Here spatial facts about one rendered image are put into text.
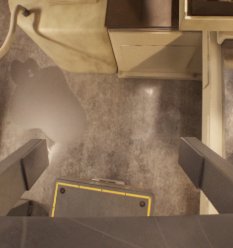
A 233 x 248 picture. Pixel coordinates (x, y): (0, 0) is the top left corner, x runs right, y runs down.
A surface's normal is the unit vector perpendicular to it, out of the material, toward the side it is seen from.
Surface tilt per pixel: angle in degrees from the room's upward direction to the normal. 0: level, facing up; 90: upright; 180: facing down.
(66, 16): 0
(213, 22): 90
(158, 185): 0
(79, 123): 0
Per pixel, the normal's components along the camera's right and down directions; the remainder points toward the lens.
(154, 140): -0.13, -0.15
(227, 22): -0.08, 0.99
